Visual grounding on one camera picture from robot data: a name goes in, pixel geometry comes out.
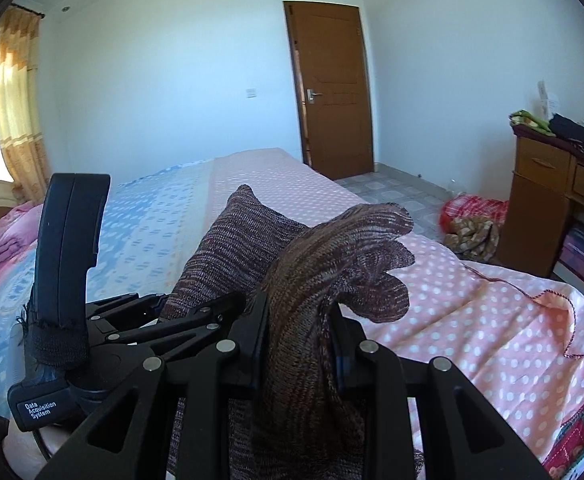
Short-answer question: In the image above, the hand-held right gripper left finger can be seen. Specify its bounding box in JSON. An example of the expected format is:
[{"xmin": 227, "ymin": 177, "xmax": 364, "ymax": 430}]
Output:
[{"xmin": 36, "ymin": 290, "xmax": 273, "ymax": 480}]

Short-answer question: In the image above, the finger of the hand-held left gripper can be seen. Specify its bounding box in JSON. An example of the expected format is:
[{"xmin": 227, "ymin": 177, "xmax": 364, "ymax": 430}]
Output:
[
  {"xmin": 86, "ymin": 292, "xmax": 168, "ymax": 333},
  {"xmin": 99, "ymin": 291, "xmax": 247, "ymax": 361}
]

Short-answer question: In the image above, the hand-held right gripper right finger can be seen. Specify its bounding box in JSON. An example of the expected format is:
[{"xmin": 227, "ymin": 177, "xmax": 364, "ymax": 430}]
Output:
[{"xmin": 329, "ymin": 305, "xmax": 553, "ymax": 480}]

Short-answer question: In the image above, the brown knit sweater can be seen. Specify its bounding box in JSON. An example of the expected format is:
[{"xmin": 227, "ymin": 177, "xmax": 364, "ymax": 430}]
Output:
[{"xmin": 164, "ymin": 184, "xmax": 425, "ymax": 480}]

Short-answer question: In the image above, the person's left forearm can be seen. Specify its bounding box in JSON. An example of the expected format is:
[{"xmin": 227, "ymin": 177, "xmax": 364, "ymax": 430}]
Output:
[{"xmin": 0, "ymin": 415, "xmax": 58, "ymax": 480}]

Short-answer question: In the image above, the pink folded blanket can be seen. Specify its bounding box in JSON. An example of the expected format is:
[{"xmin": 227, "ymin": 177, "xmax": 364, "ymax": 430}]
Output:
[{"xmin": 0, "ymin": 204, "xmax": 43, "ymax": 281}]

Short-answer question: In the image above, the blue patterned bed sheet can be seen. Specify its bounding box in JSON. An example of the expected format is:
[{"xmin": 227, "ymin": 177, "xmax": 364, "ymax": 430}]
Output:
[{"xmin": 0, "ymin": 160, "xmax": 218, "ymax": 421}]

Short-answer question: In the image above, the pink dotted bed sheet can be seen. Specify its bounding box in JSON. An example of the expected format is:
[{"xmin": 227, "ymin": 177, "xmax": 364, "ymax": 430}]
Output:
[{"xmin": 207, "ymin": 147, "xmax": 584, "ymax": 466}]

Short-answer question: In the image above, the yellow curtain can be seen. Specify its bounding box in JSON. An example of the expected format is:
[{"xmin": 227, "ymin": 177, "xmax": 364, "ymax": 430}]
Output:
[{"xmin": 0, "ymin": 7, "xmax": 50, "ymax": 206}]

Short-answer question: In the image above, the brown floral cloth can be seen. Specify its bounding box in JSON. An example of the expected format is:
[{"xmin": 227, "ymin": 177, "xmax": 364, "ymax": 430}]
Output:
[{"xmin": 444, "ymin": 217, "xmax": 503, "ymax": 263}]

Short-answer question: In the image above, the red checked cloth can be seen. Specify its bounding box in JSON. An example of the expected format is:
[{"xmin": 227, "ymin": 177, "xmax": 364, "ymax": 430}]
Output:
[{"xmin": 439, "ymin": 194, "xmax": 510, "ymax": 233}]

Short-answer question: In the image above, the wooden desk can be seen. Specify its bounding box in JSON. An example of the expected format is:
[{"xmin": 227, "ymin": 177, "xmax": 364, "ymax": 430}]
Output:
[{"xmin": 497, "ymin": 125, "xmax": 584, "ymax": 306}]

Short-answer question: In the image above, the brown wooden door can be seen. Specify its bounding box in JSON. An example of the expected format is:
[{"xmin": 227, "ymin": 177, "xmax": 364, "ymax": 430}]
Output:
[{"xmin": 283, "ymin": 0, "xmax": 376, "ymax": 182}]

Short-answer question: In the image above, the black cloth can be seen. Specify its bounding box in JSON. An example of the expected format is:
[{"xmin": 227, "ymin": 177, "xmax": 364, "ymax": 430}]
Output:
[{"xmin": 547, "ymin": 114, "xmax": 584, "ymax": 156}]

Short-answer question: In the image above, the white box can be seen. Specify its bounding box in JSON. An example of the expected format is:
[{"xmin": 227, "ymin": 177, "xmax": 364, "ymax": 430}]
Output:
[{"xmin": 537, "ymin": 80, "xmax": 560, "ymax": 121}]

